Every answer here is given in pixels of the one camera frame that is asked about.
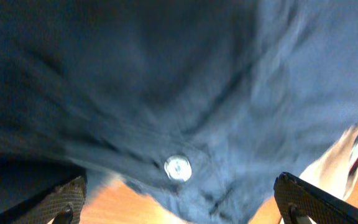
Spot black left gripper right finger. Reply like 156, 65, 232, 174
273, 172, 358, 224

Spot silver shorts button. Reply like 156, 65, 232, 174
164, 155, 192, 182

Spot dark blue denim shorts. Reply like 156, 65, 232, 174
0, 0, 358, 223

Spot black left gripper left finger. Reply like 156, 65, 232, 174
0, 175, 86, 224

